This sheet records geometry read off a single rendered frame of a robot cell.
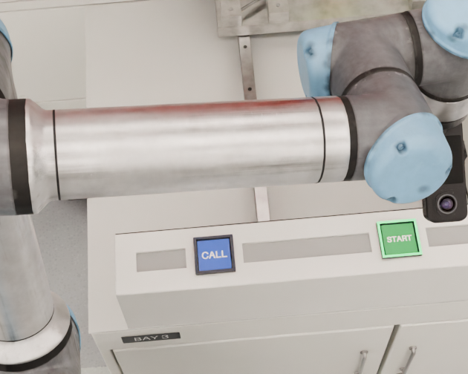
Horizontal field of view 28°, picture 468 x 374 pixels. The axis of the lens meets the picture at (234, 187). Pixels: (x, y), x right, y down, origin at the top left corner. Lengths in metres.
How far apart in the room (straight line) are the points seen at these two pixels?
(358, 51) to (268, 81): 0.75
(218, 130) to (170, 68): 0.89
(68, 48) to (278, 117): 1.11
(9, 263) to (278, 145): 0.35
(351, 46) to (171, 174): 0.23
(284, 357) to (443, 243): 0.40
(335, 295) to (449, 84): 0.50
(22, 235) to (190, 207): 0.55
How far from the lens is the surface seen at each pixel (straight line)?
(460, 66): 0.93
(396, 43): 0.90
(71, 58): 1.88
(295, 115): 0.78
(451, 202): 1.04
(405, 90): 0.83
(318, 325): 1.48
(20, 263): 1.01
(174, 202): 1.51
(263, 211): 1.46
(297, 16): 1.63
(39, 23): 1.79
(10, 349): 1.09
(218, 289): 1.30
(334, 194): 1.51
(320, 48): 0.89
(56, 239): 2.43
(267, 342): 1.53
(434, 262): 1.33
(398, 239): 1.33
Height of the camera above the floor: 2.16
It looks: 62 degrees down
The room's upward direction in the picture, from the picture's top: 3 degrees counter-clockwise
